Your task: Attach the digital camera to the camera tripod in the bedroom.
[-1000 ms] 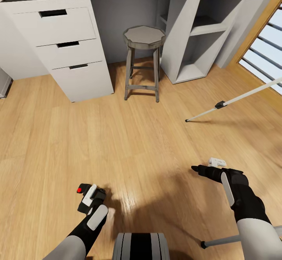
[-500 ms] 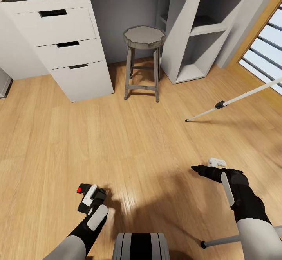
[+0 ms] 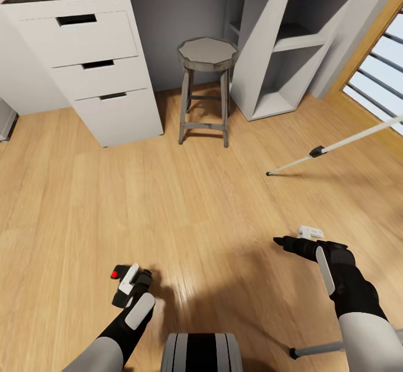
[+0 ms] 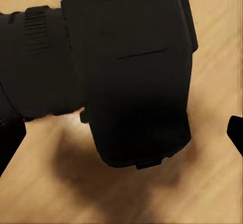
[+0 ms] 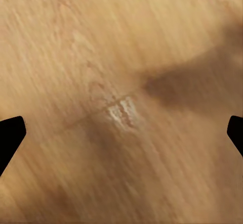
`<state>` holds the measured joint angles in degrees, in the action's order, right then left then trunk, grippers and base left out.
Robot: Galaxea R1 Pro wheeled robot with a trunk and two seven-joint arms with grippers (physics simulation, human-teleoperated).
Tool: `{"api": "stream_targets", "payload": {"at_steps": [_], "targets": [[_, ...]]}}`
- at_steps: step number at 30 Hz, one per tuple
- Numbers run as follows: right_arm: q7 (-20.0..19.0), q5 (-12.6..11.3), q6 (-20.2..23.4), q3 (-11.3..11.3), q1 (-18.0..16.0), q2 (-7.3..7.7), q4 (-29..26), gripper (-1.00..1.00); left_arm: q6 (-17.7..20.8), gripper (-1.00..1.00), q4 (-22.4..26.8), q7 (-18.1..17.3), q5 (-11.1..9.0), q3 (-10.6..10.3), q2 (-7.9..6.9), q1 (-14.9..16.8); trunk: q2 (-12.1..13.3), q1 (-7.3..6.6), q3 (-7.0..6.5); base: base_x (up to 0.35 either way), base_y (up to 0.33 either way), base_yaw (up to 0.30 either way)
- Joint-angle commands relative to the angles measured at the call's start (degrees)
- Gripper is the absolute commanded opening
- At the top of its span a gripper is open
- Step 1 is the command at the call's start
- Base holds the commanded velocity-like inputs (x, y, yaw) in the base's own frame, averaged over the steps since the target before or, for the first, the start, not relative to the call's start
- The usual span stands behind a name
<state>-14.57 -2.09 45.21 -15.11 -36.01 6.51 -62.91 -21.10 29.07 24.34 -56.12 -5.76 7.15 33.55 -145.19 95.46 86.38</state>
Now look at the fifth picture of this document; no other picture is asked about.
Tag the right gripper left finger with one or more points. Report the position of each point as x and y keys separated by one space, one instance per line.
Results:
x=12 y=132

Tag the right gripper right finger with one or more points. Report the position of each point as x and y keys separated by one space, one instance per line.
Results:
x=235 y=132

